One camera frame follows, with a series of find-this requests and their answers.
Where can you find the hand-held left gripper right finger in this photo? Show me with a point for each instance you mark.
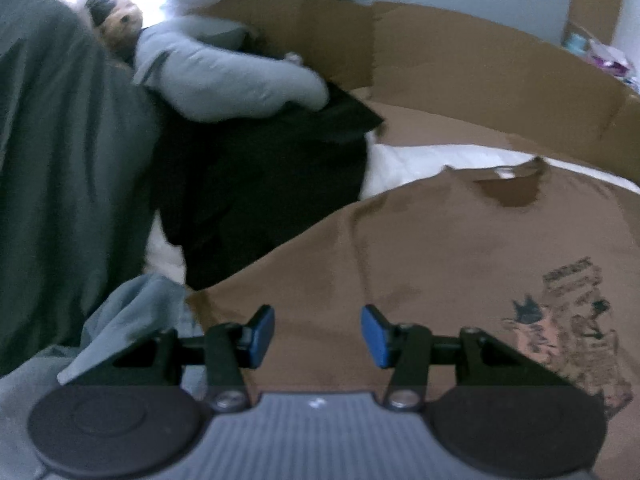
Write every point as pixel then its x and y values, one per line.
pixel 375 335

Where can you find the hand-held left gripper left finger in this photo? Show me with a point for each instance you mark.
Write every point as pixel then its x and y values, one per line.
pixel 262 335

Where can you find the brown printed t-shirt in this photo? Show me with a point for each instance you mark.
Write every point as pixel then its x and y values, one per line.
pixel 425 240

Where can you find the grey-blue sweatshirt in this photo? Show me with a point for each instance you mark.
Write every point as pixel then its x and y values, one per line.
pixel 125 310

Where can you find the black cloth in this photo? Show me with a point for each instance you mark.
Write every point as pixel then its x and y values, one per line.
pixel 260 185

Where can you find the cream bear print blanket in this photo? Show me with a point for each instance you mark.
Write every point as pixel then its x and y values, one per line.
pixel 425 160

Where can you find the grey sleeve garment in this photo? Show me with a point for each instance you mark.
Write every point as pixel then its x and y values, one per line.
pixel 225 75

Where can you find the flattened cardboard sheet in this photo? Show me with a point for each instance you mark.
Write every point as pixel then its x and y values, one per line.
pixel 475 60

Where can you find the brown plush doll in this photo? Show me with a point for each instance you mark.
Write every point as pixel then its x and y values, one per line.
pixel 122 25

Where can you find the purple white packet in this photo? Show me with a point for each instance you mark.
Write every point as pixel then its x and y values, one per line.
pixel 610 60

